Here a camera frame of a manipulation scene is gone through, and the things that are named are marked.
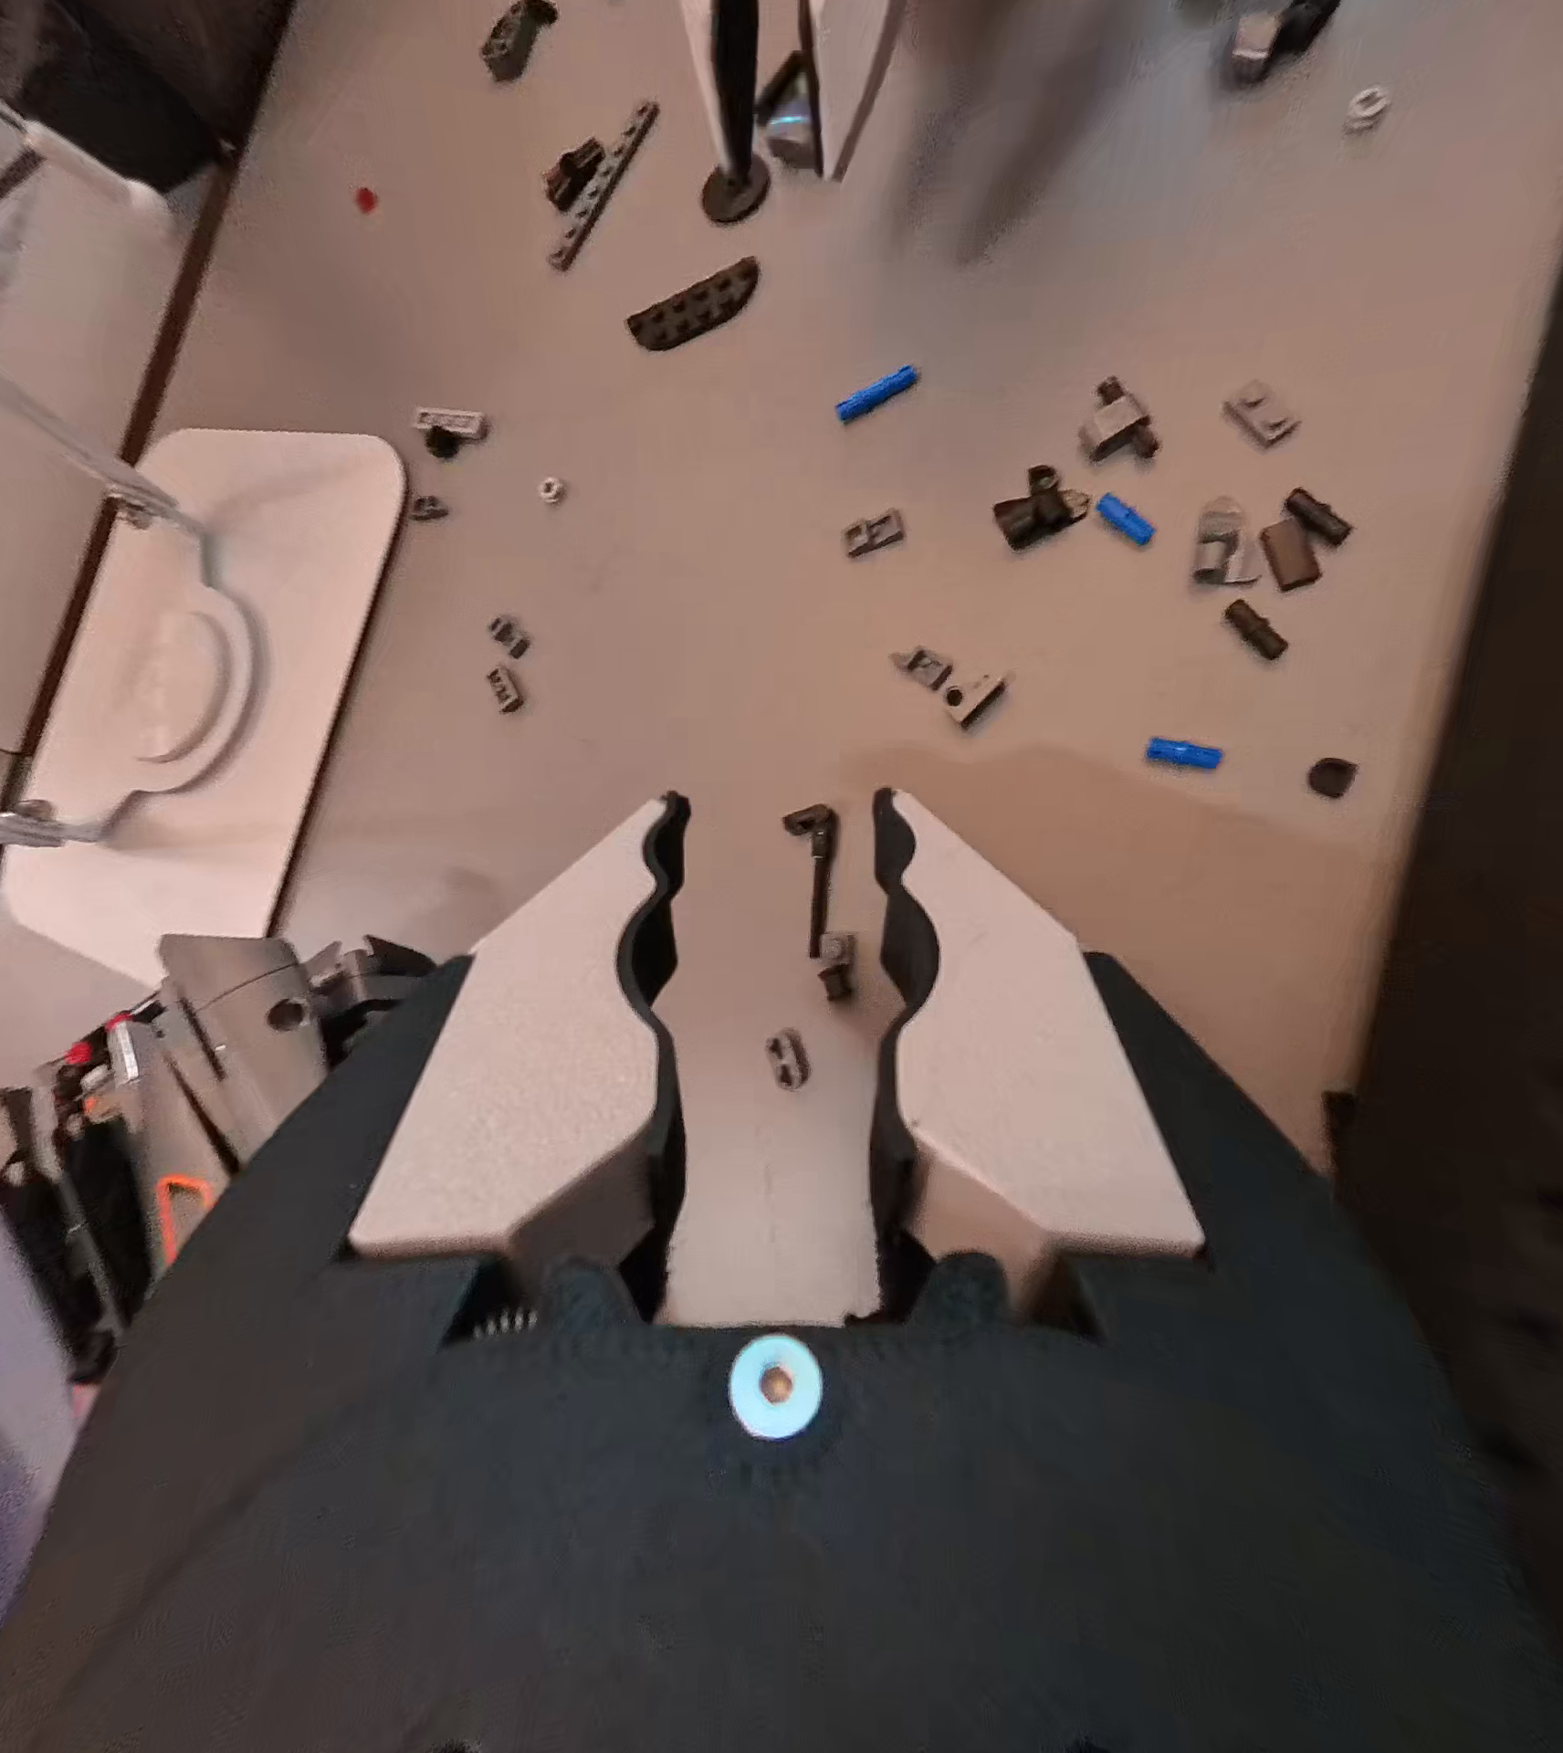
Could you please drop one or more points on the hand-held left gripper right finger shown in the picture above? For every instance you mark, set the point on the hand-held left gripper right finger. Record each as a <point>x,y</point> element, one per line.
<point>1028,1095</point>

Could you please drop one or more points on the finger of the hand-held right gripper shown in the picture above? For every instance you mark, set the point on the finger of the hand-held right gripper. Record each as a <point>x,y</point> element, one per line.
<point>854,71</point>
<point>696,56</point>

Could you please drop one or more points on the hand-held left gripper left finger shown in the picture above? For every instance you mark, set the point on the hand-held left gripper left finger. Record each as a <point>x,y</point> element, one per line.
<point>518,1069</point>

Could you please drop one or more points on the shiny grey curved lego slope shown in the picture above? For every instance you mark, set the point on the shiny grey curved lego slope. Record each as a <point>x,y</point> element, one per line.
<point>788,133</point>

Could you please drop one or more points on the long dark grey lego plate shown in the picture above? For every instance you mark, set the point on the long dark grey lego plate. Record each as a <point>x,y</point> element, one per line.
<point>629,142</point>

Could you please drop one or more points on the black round lego dish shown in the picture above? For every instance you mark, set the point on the black round lego dish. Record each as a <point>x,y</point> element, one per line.
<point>739,192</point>

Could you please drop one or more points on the black lego clip piece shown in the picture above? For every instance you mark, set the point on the black lego clip piece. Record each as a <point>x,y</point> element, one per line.
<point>572,170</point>

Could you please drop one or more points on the dark grey lego brick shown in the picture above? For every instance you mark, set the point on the dark grey lego brick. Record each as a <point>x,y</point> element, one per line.
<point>515,39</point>

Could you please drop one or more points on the black curved lego wedge plate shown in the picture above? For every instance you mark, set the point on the black curved lego wedge plate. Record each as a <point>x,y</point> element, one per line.
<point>695,309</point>

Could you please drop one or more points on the black lego axle assembly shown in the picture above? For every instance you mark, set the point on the black lego axle assembly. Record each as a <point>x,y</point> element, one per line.
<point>819,893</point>

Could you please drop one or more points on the grey lego car model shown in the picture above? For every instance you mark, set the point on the grey lego car model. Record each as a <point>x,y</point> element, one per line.
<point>219,1043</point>

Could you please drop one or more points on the grey lego plate with hole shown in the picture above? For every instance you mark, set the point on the grey lego plate with hole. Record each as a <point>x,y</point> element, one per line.
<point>504,690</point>
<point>973,700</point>

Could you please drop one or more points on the grey and black lego piece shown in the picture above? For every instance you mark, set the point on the grey and black lego piece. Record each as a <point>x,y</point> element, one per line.
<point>1273,42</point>

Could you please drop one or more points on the grey pronged lego plate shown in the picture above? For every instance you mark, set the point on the grey pronged lego plate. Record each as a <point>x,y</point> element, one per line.
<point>506,637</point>

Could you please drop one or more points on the small black lego piece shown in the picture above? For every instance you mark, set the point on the small black lego piece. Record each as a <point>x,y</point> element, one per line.
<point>1334,777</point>

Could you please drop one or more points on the dark grey lego clip plate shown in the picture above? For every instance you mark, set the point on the dark grey lego clip plate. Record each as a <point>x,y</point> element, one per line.
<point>876,533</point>

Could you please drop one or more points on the black lego cross connector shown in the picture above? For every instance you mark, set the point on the black lego cross connector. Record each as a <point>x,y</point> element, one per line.
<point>1032,515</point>

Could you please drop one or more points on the black lego pin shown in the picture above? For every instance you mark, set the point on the black lego pin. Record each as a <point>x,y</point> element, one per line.
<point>1258,631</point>
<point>1319,521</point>

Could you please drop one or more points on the short blue lego pin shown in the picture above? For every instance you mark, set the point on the short blue lego pin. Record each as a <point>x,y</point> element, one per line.
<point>1124,521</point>

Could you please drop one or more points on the small grey lego plate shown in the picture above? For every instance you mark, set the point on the small grey lego plate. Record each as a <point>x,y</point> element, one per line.
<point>1259,414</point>

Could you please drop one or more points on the matte grey curved lego slope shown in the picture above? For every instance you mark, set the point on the matte grey curved lego slope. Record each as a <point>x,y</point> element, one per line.
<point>1223,541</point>

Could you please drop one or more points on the grey lego bracket plate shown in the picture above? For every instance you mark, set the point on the grey lego bracket plate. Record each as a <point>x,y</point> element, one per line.
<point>922,666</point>

